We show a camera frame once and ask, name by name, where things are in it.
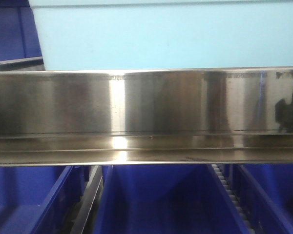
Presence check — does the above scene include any dark blue bin upper left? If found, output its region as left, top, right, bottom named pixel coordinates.
left=0, top=0, right=42, bottom=61

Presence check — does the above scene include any dark blue bin lower middle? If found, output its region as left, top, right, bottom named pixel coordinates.
left=94, top=164, right=249, bottom=234

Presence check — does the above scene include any dark blue bin lower left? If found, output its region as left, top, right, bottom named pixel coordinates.
left=0, top=166, right=89, bottom=234

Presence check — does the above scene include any dark blue bin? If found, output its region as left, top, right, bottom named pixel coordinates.
left=94, top=164, right=249, bottom=234
left=0, top=166, right=89, bottom=234
left=229, top=164, right=293, bottom=234
left=0, top=0, right=42, bottom=61

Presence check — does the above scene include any stainless steel shelf rail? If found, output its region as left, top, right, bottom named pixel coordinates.
left=0, top=67, right=293, bottom=166

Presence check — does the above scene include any steel lane divider rail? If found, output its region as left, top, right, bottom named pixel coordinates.
left=69, top=166, right=103, bottom=234

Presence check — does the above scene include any dark blue bin lower right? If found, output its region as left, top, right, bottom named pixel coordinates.
left=229, top=164, right=293, bottom=234

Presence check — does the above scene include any white roller conveyor track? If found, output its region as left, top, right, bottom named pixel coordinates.
left=212, top=164, right=255, bottom=234

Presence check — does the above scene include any light blue plastic bin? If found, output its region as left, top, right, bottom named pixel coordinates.
left=29, top=0, right=293, bottom=70

